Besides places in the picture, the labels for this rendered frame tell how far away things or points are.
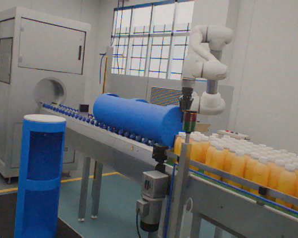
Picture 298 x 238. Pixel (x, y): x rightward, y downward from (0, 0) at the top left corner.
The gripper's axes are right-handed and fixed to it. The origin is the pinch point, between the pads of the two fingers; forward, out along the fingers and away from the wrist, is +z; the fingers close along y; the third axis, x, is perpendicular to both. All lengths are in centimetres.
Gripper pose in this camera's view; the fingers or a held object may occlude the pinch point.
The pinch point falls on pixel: (183, 117)
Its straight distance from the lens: 201.4
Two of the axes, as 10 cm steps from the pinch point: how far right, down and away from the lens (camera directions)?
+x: -6.4, -1.6, 7.5
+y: 7.6, 0.2, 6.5
